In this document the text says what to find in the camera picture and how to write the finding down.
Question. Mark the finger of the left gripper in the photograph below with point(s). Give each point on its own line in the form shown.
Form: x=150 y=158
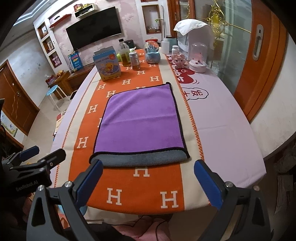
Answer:
x=44 y=165
x=18 y=158

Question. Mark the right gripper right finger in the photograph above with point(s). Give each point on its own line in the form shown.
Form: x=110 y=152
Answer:
x=211 y=183

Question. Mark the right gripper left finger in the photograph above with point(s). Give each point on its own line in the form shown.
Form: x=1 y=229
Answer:
x=86 y=182

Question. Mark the purple and grey towel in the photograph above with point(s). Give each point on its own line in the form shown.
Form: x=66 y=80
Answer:
x=140 y=128

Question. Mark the stack of books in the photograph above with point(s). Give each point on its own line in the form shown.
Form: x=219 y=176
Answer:
x=58 y=122

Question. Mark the brown wooden door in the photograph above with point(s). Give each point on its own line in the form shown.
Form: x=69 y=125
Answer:
x=18 y=106

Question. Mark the blue round stool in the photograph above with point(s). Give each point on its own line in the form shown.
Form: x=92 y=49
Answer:
x=60 y=92

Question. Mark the wooden tv cabinet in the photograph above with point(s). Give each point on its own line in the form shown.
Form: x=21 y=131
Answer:
x=69 y=82

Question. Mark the blue standing poster box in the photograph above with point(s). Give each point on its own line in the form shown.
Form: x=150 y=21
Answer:
x=75 y=62

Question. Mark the blue duck cardboard box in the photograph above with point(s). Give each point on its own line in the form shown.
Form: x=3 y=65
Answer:
x=107 y=63

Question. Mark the pink glass dome ornament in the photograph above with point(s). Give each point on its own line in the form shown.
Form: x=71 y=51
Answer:
x=198 y=57

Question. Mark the metal-lid spice jar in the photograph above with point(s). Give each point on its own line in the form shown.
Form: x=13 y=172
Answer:
x=134 y=60

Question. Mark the pink bunny figurine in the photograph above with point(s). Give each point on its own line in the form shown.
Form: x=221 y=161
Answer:
x=179 y=61

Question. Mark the glass oil bottle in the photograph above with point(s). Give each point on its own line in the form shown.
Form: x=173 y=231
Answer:
x=124 y=51

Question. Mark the small white pill bottle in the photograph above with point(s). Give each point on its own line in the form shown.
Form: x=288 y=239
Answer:
x=175 y=50

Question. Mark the blue castle snow globe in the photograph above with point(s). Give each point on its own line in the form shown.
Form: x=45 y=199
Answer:
x=152 y=55

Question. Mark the white plastic jug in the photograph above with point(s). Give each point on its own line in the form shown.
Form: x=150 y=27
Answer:
x=165 y=46

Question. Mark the white countertop appliance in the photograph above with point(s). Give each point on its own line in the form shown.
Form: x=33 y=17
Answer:
x=203 y=35

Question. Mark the red cooking pot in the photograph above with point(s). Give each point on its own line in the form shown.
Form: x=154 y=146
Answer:
x=152 y=39

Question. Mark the orange framed sliding door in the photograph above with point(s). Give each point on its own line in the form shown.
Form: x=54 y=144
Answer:
x=264 y=59

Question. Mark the white cloth on appliance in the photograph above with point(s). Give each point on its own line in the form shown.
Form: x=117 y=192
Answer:
x=185 y=26

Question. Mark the black wall television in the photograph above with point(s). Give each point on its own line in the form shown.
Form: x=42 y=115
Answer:
x=98 y=26

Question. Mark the white floating wall shelf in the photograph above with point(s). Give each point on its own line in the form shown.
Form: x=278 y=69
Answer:
x=85 y=10

